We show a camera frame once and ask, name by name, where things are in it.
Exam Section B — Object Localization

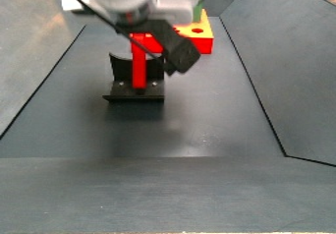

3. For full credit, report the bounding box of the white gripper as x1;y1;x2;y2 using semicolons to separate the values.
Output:
118;0;202;76

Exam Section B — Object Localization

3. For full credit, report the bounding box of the red arch-shaped bar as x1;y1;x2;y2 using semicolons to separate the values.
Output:
130;33;163;89

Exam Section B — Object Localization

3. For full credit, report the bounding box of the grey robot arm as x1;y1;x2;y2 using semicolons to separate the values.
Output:
62;0;202;75

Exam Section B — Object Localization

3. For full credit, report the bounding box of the black curved fixture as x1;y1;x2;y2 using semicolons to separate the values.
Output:
105;54;165;102

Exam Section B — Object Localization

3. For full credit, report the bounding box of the red block with shaped holes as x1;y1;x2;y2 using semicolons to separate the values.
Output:
129;8;215;55

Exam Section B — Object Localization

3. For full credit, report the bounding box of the black cable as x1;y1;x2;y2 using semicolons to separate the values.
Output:
63;0;165;62

